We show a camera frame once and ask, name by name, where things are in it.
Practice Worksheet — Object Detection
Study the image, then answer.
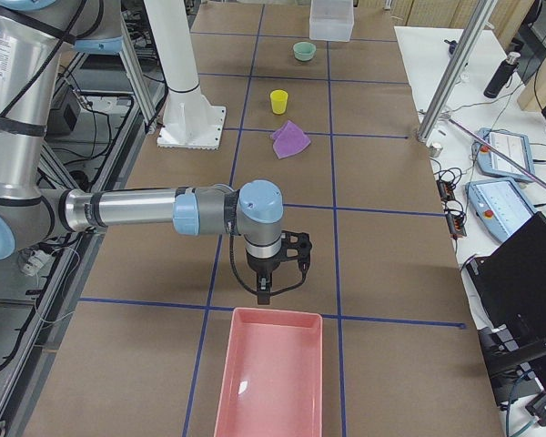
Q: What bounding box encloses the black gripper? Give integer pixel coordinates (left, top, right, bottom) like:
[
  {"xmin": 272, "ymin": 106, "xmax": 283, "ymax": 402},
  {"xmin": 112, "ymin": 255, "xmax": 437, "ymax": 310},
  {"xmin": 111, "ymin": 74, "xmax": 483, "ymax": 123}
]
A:
[{"xmin": 247, "ymin": 255, "xmax": 278, "ymax": 305}]

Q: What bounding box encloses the purple cloth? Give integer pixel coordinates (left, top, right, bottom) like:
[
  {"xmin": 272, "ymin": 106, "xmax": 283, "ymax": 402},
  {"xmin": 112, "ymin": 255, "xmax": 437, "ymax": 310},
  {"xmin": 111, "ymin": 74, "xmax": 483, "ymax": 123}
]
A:
[{"xmin": 270, "ymin": 120, "xmax": 311, "ymax": 159}]

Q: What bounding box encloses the yellow plastic cup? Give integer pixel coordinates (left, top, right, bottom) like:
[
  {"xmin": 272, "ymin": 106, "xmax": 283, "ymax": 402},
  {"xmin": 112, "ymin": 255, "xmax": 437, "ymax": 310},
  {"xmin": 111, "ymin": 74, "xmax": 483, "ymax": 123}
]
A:
[{"xmin": 269, "ymin": 89, "xmax": 288, "ymax": 115}]

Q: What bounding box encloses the green ceramic bowl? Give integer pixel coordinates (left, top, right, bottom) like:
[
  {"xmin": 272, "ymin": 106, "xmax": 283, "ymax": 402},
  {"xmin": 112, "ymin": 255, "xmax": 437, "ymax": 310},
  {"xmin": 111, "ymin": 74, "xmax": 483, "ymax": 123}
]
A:
[{"xmin": 292, "ymin": 41, "xmax": 317, "ymax": 62}]

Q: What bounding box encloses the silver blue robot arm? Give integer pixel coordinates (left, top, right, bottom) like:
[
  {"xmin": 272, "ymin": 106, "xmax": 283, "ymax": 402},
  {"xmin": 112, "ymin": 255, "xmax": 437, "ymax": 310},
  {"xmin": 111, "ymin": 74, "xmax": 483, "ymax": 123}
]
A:
[{"xmin": 0, "ymin": 1, "xmax": 286, "ymax": 304}]

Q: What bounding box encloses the clear plastic box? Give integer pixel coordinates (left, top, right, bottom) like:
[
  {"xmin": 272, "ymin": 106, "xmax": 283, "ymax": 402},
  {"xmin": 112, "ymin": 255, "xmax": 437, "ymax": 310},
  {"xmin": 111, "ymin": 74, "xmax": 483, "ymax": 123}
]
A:
[{"xmin": 308, "ymin": 0, "xmax": 354, "ymax": 42}]

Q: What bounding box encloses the pink plastic tray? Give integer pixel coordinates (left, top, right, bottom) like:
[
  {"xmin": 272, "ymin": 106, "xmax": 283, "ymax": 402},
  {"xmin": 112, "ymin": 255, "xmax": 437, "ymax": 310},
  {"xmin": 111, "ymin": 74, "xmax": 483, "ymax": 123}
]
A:
[{"xmin": 214, "ymin": 308, "xmax": 323, "ymax": 436}]

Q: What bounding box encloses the blue teach pendant near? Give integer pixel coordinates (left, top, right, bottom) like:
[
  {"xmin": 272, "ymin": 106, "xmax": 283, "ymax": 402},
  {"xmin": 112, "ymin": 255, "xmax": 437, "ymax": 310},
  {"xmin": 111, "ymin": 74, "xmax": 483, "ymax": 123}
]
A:
[{"xmin": 465, "ymin": 177, "xmax": 537, "ymax": 243}]

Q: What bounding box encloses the blue teach pendant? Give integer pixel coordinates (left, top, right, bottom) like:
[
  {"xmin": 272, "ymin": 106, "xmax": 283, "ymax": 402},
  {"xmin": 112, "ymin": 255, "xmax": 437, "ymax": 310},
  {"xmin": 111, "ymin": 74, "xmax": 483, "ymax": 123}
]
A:
[
  {"xmin": 465, "ymin": 177, "xmax": 537, "ymax": 243},
  {"xmin": 472, "ymin": 127, "xmax": 535, "ymax": 183}
]

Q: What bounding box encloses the black laptop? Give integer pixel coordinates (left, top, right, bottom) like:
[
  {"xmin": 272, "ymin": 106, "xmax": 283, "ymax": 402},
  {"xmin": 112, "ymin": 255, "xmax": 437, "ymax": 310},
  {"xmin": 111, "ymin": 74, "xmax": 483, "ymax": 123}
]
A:
[{"xmin": 467, "ymin": 212, "xmax": 546, "ymax": 340}]

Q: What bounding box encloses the blue teach pendant far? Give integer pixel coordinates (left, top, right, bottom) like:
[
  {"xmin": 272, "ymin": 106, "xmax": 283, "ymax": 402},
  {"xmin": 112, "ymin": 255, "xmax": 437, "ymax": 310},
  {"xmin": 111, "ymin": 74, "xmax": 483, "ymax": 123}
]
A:
[{"xmin": 472, "ymin": 127, "xmax": 535, "ymax": 183}]

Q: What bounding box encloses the reacher grabber stick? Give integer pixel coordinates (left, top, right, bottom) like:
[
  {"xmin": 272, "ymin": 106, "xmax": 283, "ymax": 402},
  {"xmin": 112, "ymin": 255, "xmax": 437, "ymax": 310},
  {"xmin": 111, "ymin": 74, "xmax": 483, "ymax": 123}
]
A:
[{"xmin": 443, "ymin": 115, "xmax": 546, "ymax": 190}]

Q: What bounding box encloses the black water bottle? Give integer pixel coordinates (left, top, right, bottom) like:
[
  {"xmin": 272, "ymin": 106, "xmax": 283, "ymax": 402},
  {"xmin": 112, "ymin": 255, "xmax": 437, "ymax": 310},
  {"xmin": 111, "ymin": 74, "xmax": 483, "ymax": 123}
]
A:
[{"xmin": 483, "ymin": 51, "xmax": 521, "ymax": 98}]

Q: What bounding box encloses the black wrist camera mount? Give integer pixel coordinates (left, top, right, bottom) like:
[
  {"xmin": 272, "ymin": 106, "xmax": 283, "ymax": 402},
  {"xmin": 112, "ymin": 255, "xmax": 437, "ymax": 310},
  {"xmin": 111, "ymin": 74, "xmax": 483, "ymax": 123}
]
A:
[{"xmin": 279, "ymin": 230, "xmax": 312, "ymax": 275}]

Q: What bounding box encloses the white pedestal column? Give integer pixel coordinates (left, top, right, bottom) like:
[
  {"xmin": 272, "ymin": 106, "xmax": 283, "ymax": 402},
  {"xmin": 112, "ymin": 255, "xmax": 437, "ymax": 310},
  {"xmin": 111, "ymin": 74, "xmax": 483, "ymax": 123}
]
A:
[{"xmin": 145, "ymin": 0, "xmax": 227, "ymax": 150}]

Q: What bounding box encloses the aluminium frame post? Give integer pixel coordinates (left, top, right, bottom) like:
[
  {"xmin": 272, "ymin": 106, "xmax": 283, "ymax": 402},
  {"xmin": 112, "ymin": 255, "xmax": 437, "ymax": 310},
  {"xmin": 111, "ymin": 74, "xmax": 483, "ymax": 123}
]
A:
[{"xmin": 417, "ymin": 0, "xmax": 498, "ymax": 143}]

